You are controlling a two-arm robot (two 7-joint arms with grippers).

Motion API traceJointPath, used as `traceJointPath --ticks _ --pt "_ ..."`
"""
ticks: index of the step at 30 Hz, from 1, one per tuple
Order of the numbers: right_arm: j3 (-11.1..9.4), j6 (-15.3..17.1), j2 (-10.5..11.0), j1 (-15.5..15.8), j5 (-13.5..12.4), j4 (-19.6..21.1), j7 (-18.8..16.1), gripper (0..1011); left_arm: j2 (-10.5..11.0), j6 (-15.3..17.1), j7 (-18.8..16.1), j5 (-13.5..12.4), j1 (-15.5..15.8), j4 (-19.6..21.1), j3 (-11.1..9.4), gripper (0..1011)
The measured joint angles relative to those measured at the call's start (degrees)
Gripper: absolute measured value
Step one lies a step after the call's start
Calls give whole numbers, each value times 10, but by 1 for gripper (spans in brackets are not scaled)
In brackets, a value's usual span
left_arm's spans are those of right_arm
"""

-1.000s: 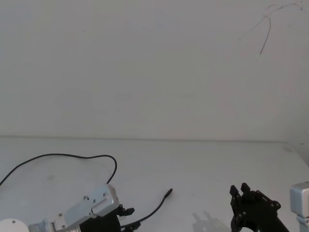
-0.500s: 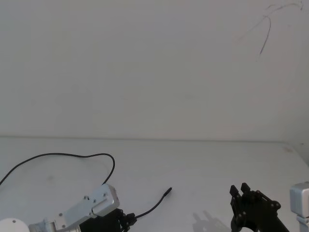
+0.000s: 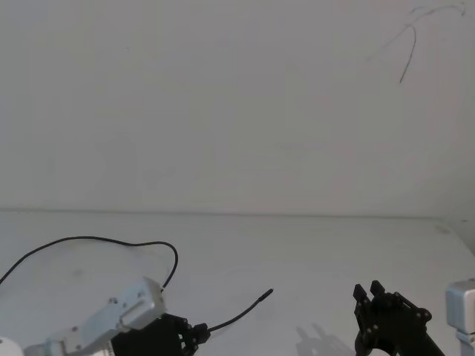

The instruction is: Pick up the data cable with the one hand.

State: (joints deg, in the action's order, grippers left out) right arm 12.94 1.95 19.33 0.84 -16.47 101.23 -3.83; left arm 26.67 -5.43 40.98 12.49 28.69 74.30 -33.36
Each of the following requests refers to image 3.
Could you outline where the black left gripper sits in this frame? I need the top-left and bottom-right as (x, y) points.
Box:
(110, 312), (212, 356)

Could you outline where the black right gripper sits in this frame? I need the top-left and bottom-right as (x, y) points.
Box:
(353, 280), (447, 356)

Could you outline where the black cable with plug end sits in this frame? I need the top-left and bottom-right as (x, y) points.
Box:
(207, 288), (275, 333)

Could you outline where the thin black camera cable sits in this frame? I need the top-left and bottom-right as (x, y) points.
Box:
(0, 235), (180, 292)

